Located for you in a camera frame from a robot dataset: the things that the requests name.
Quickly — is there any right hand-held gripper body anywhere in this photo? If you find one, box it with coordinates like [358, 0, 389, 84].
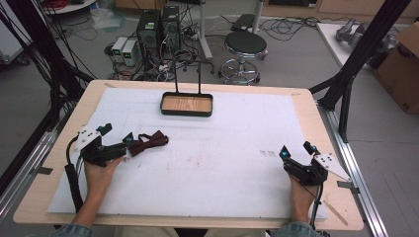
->
[283, 153, 352, 188]

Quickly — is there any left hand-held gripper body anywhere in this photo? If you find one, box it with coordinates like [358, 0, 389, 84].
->
[74, 125, 128, 168]

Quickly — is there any dark red bow tie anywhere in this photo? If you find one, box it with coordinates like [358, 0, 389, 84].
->
[127, 129, 170, 158]

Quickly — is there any person's right hand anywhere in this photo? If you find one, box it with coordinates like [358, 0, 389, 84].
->
[289, 175, 320, 212]

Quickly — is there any person's left hand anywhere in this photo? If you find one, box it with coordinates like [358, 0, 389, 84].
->
[83, 156, 125, 198]

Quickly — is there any thin wooden stick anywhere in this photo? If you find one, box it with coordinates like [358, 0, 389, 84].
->
[323, 199, 349, 227]

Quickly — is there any right denim sleeve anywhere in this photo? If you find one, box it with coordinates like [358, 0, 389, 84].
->
[269, 220, 323, 237]

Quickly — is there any denim sleeve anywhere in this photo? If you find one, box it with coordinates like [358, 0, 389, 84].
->
[29, 223, 95, 237]
[269, 220, 323, 237]

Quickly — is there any black stand with wooden tray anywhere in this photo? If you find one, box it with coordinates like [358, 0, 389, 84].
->
[157, 57, 215, 119]

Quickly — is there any white foam mat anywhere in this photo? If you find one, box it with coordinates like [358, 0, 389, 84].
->
[46, 86, 329, 220]

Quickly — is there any white power supply unit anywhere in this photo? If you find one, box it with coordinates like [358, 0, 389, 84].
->
[121, 39, 139, 67]
[111, 36, 129, 62]

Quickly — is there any left denim sleeve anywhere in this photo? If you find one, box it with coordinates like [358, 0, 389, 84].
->
[29, 223, 95, 237]

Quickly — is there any black computer tower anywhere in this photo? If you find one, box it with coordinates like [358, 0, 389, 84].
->
[135, 9, 163, 51]
[160, 5, 182, 52]

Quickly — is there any white low platform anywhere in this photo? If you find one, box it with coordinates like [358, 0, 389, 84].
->
[315, 21, 401, 71]

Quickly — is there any clear plastic bag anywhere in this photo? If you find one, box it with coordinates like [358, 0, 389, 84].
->
[89, 5, 127, 32]

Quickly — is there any black round stool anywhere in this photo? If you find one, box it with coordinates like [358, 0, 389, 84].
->
[217, 31, 269, 86]

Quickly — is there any brown cardboard box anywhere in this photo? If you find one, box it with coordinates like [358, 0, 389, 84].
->
[373, 22, 419, 116]

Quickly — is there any grey machine part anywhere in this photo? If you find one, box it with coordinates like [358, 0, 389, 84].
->
[335, 17, 368, 47]

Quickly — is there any round white table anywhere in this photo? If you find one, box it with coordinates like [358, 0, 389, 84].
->
[42, 0, 99, 16]

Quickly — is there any white cabinet on wheels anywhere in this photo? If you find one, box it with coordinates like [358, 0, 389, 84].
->
[0, 11, 33, 66]

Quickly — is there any white table leg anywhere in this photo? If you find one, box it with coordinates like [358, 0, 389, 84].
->
[197, 0, 214, 61]
[251, 0, 266, 35]

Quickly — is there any black flat box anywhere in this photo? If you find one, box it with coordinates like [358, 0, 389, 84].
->
[230, 13, 257, 33]

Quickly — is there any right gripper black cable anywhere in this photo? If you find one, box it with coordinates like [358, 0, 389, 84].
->
[308, 183, 326, 231]

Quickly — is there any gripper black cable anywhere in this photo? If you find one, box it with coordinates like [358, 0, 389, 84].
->
[63, 133, 86, 214]
[308, 183, 326, 231]

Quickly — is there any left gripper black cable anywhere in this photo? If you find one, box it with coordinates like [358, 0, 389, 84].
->
[63, 133, 86, 214]

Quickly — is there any aluminium rail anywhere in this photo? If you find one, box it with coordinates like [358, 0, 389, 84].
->
[316, 100, 390, 237]
[0, 110, 72, 221]

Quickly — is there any tangle of floor cables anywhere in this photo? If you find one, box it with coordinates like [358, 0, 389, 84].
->
[103, 3, 218, 83]

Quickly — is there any black metal frame post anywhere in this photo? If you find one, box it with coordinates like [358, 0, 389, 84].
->
[3, 0, 87, 132]
[308, 0, 413, 143]

